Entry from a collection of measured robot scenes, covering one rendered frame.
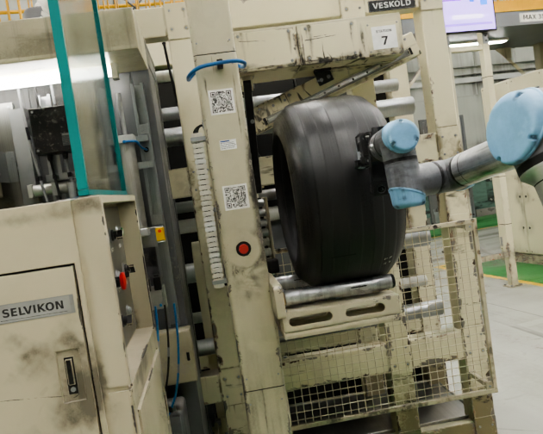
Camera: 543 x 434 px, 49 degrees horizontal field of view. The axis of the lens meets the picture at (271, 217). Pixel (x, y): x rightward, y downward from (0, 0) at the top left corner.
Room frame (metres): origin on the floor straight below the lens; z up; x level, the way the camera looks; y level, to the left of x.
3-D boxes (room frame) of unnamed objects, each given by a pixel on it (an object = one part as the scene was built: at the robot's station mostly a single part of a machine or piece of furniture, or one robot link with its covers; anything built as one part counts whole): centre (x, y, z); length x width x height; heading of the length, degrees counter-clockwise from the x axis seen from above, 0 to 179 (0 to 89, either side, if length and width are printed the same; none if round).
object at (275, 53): (2.23, -0.24, 1.71); 0.61 x 0.25 x 0.15; 96
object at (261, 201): (2.28, 0.11, 1.05); 0.20 x 0.15 x 0.30; 96
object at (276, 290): (1.90, 0.03, 0.90); 0.40 x 0.03 x 0.10; 6
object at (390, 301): (1.78, -0.16, 0.84); 0.36 x 0.09 x 0.06; 96
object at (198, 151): (1.84, 0.19, 1.19); 0.05 x 0.04 x 0.48; 6
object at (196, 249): (2.70, 0.34, 0.61); 0.33 x 0.06 x 0.86; 6
